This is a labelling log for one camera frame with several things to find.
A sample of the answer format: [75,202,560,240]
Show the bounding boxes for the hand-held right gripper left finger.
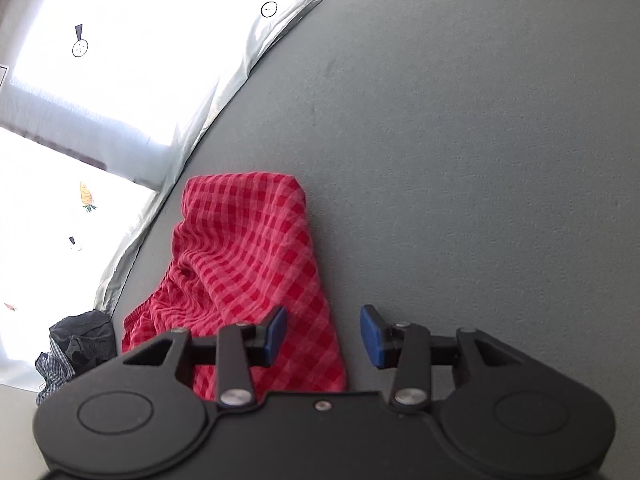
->
[120,306,289,407]

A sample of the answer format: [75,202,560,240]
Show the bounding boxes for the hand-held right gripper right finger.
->
[360,304,531,407]

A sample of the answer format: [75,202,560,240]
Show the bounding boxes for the red checked shorts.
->
[121,172,348,402]

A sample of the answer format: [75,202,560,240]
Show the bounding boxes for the black garment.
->
[49,310,124,367]

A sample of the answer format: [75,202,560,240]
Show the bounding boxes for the dark plaid shirt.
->
[35,345,77,407]

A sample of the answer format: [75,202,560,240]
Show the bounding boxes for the printed white curtain sheet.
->
[0,0,362,392]

